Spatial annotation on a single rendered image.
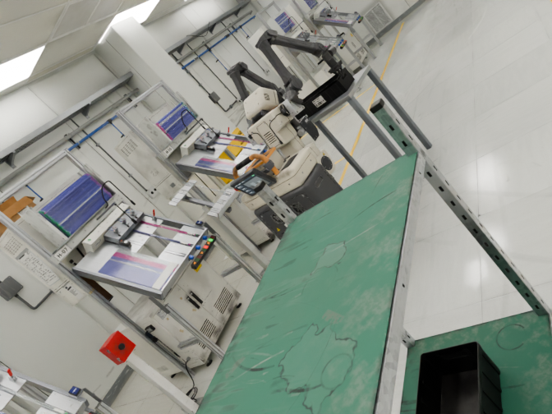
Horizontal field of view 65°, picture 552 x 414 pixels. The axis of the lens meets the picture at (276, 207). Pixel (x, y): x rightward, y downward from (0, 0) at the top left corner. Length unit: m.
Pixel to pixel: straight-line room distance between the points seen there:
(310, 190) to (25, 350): 3.17
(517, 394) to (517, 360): 0.10
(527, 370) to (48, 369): 4.11
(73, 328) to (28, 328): 0.40
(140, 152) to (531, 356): 3.75
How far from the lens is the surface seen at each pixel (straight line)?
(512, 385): 1.32
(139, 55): 6.38
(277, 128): 2.77
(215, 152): 4.35
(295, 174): 2.46
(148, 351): 3.72
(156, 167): 4.40
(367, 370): 0.65
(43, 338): 4.76
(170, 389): 3.09
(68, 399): 2.74
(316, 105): 3.28
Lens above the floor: 1.34
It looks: 15 degrees down
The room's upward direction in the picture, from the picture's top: 44 degrees counter-clockwise
